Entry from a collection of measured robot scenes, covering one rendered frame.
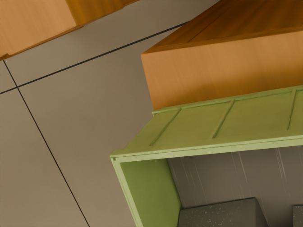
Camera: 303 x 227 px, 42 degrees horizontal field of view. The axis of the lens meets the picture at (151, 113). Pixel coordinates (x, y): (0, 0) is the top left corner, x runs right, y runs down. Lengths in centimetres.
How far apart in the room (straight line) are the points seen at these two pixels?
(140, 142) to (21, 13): 25
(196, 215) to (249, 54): 26
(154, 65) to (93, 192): 141
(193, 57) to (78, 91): 118
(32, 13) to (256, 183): 40
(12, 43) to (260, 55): 36
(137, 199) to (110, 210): 145
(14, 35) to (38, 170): 155
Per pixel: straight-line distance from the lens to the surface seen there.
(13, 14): 61
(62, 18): 56
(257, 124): 49
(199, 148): 47
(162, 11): 147
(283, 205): 62
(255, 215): 61
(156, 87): 65
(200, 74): 62
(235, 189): 62
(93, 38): 163
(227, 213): 63
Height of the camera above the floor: 135
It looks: 56 degrees down
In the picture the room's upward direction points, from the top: 136 degrees counter-clockwise
